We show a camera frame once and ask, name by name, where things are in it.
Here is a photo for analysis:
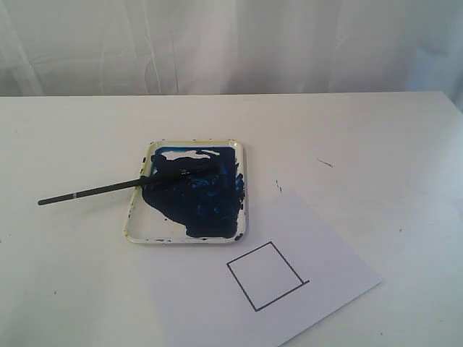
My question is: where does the black paintbrush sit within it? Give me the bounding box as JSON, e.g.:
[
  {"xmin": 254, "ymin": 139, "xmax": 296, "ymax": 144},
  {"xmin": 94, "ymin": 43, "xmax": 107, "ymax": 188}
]
[{"xmin": 37, "ymin": 163, "xmax": 220, "ymax": 206}]

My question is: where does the white paint tray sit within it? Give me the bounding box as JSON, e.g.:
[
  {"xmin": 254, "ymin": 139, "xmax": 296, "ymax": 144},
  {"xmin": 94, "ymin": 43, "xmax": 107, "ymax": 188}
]
[{"xmin": 123, "ymin": 140, "xmax": 247, "ymax": 244}]

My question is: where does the white paper sheet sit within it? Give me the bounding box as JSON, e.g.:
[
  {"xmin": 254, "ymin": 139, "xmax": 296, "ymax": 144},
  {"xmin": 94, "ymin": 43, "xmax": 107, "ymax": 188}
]
[{"xmin": 137, "ymin": 192, "xmax": 381, "ymax": 346}]

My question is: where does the white backdrop curtain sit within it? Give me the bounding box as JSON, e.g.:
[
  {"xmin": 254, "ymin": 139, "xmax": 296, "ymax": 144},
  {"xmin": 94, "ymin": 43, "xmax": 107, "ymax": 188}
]
[{"xmin": 1, "ymin": 1, "xmax": 462, "ymax": 101}]

